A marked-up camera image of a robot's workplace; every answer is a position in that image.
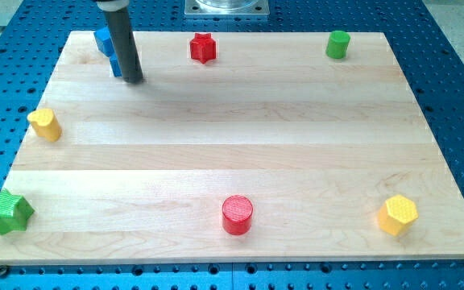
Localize blue perforated metal table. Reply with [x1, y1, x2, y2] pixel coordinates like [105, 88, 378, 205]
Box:
[0, 1, 464, 289]

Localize green star block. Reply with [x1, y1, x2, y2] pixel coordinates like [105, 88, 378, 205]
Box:
[0, 188, 35, 235]

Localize blue cube block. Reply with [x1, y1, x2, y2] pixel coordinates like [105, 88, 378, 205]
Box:
[93, 27, 114, 56]

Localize red cylinder block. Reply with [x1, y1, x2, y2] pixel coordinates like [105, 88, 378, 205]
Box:
[222, 195, 254, 235]

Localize green cylinder block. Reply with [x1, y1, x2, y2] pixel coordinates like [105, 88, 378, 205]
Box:
[325, 31, 350, 59]

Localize blue triangle block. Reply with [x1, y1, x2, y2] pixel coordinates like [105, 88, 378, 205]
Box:
[109, 53, 122, 77]

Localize red star block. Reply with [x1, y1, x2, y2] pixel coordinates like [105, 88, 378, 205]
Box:
[189, 33, 217, 64]

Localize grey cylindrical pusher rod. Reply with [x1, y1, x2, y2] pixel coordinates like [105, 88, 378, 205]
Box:
[104, 7, 143, 84]

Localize yellow hexagon block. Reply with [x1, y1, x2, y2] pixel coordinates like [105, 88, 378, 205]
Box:
[377, 195, 419, 236]

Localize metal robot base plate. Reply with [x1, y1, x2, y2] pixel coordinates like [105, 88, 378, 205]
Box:
[184, 0, 270, 16]

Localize white rod mount collar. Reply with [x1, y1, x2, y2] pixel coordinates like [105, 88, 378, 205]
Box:
[95, 0, 130, 12]

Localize yellow heart block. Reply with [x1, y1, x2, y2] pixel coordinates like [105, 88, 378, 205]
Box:
[27, 108, 62, 142]

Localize light wooden board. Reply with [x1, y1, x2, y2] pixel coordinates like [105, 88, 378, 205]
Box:
[0, 31, 464, 265]

